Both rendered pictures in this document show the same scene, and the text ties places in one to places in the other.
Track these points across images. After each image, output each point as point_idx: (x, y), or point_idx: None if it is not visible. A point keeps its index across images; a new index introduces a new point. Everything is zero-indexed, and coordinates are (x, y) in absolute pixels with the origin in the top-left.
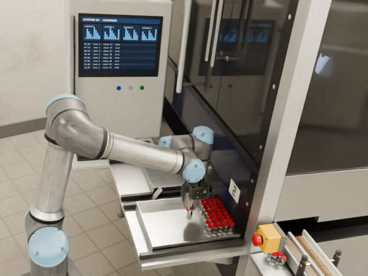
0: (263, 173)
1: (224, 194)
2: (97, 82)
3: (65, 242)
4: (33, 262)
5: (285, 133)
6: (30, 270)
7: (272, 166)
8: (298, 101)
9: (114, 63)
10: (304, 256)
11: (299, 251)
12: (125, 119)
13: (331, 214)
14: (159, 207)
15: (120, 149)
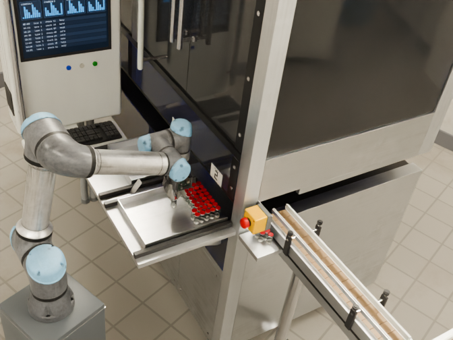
0: (245, 160)
1: (203, 175)
2: (43, 65)
3: (63, 257)
4: (34, 281)
5: (263, 123)
6: (32, 289)
7: (253, 154)
8: (273, 93)
9: (60, 42)
10: (290, 231)
11: (284, 226)
12: (79, 100)
13: (310, 185)
14: (141, 200)
15: (109, 165)
